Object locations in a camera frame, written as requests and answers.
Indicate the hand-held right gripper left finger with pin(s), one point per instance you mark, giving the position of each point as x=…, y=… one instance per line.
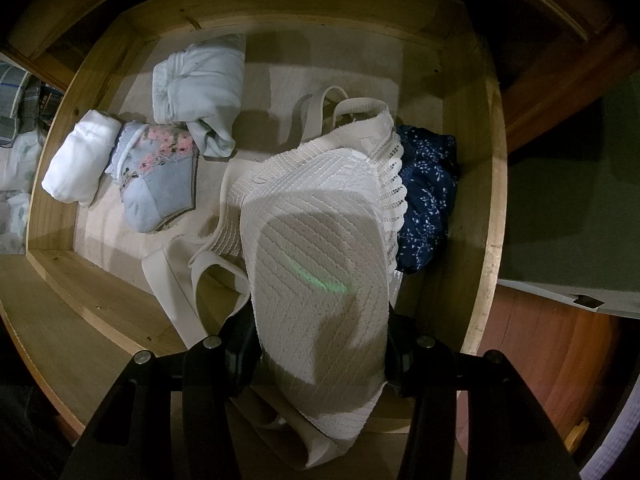
x=245, y=342

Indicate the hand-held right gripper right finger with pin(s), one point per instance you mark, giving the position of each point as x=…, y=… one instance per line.
x=400, y=355

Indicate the cream ribbed bra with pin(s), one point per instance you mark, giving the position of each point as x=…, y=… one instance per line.
x=315, y=260

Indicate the blue floral underwear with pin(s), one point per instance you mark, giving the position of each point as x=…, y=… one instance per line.
x=155, y=185

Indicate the light blue underwear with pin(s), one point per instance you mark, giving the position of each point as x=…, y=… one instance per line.
x=200, y=85

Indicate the wooden drawer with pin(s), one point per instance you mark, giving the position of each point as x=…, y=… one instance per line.
x=350, y=60

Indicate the navy floral underwear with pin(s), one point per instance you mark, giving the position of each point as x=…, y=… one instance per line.
x=425, y=200

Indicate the white rolled underwear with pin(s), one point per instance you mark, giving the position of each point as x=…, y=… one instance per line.
x=75, y=160

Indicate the grey cardboard lid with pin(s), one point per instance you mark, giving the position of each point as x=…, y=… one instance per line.
x=550, y=294

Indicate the small yellow object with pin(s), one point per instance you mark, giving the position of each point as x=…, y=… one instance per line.
x=580, y=429

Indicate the white textured cloth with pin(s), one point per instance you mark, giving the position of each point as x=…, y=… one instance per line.
x=620, y=440

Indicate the pale floral cloth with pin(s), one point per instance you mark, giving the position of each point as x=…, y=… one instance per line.
x=15, y=170

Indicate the wooden cabinet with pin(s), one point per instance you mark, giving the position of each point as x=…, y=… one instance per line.
x=545, y=85

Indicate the blue printed packet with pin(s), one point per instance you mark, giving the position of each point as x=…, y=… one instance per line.
x=49, y=102

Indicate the dark plaid cloth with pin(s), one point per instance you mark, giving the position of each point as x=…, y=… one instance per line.
x=15, y=95

